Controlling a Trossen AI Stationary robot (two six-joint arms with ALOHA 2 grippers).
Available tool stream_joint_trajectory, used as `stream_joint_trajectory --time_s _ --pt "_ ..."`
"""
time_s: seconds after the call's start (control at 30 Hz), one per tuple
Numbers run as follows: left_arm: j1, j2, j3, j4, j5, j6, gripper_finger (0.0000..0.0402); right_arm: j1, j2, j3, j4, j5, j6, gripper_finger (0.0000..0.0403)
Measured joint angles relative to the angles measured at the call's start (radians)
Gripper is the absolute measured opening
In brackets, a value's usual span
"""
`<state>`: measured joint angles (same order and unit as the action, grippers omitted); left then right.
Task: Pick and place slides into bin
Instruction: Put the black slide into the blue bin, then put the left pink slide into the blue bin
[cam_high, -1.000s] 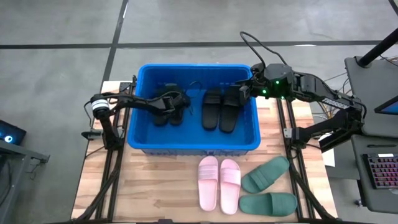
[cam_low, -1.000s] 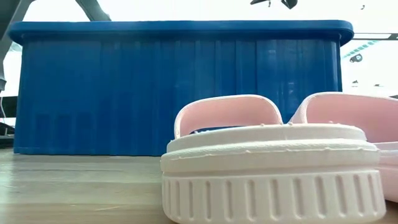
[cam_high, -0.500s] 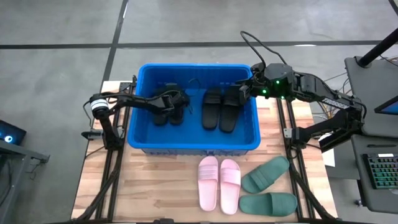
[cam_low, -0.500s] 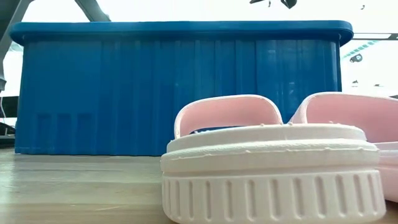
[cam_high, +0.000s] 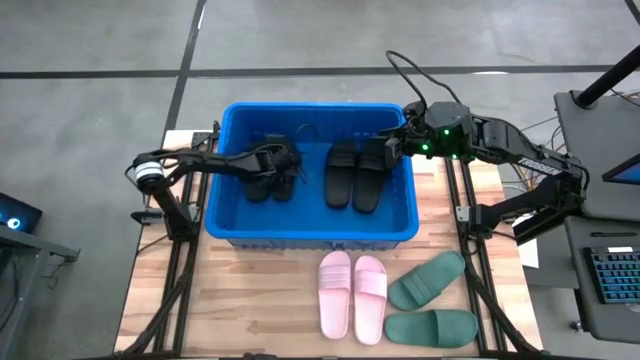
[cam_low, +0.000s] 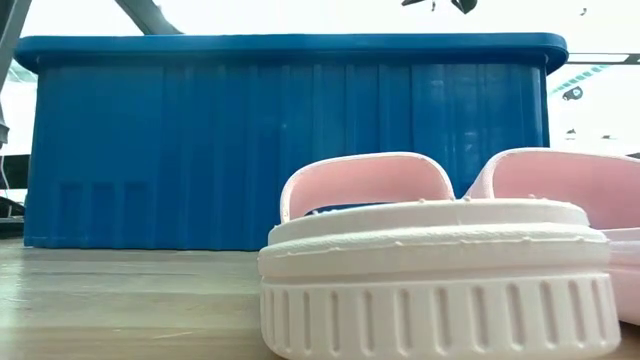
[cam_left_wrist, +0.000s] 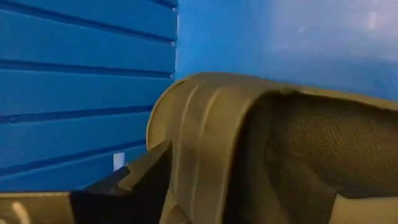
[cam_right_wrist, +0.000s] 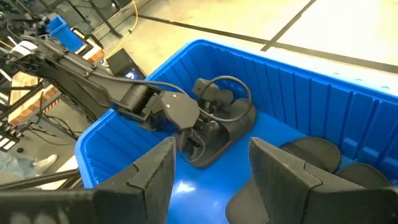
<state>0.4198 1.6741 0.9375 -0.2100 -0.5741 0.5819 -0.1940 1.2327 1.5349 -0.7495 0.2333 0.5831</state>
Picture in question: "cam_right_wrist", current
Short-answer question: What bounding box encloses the yellow floor cable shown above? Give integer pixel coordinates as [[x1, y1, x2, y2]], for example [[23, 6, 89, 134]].
[[104, 0, 140, 60]]

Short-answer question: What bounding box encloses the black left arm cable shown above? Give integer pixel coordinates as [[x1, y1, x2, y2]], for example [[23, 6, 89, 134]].
[[18, 35, 253, 123]]

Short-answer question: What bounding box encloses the black box with white labels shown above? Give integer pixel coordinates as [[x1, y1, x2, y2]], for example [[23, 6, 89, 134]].
[[0, 123, 20, 153]]

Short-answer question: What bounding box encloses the large blue plastic bin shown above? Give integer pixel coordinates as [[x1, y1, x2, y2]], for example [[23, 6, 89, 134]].
[[74, 39, 398, 224]]

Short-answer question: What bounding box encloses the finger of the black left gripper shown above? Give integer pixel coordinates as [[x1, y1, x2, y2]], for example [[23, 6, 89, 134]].
[[182, 129, 206, 162], [203, 101, 224, 124]]

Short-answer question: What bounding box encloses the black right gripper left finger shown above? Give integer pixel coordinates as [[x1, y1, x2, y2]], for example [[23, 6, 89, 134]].
[[0, 136, 177, 224]]

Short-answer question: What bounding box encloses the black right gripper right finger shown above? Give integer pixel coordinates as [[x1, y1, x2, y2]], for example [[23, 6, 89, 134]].
[[248, 136, 398, 224]]

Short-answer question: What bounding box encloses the black aluminium rig frame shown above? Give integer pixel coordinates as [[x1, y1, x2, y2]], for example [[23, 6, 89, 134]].
[[0, 169, 82, 191]]

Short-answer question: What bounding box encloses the computer case with blue light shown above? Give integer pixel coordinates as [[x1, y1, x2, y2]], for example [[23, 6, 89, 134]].
[[106, 48, 147, 80]]

